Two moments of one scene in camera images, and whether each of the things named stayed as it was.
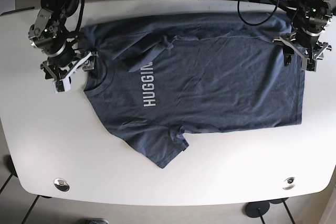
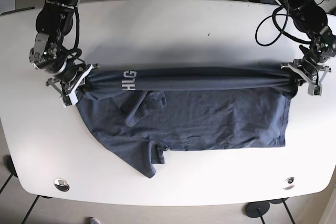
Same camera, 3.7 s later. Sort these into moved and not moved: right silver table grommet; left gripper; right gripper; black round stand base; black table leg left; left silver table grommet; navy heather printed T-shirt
Moved: left gripper; navy heather printed T-shirt; right gripper
Not moved: black round stand base; black table leg left; right silver table grommet; left silver table grommet
